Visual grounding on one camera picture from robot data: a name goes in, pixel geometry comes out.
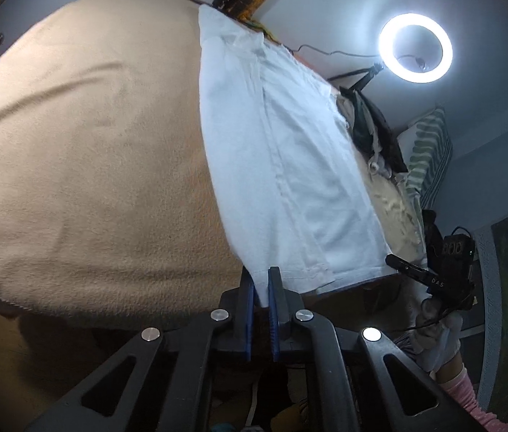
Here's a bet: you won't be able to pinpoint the white t-shirt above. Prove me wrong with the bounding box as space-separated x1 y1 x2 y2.
198 5 390 303

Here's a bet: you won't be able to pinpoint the pink sleeve forearm right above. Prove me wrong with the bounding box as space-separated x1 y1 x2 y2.
439 367 508 432

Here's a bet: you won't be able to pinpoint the pile of dark clothes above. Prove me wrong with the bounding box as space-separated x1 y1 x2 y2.
336 88 408 180

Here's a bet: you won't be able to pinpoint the right gloved hand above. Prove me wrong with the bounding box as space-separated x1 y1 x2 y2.
411 297 463 373

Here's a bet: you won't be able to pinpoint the green striped pillow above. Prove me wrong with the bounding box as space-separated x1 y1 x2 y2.
403 105 453 209

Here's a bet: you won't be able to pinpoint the beige bed blanket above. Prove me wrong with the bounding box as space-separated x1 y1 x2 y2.
0 0 426 329

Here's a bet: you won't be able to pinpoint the black ring light tripod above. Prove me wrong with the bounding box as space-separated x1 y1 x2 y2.
327 63 384 92

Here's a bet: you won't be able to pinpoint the black ring light cable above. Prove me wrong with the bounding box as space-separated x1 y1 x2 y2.
287 43 381 60

